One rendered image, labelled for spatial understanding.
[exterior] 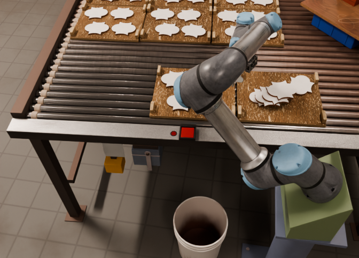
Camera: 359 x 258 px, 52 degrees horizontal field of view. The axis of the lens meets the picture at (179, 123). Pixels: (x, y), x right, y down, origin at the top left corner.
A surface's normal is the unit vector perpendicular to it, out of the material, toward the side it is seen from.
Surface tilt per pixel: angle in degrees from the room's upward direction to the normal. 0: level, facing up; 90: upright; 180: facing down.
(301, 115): 0
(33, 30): 0
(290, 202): 45
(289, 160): 38
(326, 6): 0
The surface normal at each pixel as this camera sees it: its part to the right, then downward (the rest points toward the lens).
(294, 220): -0.72, -0.49
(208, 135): -0.02, -0.65
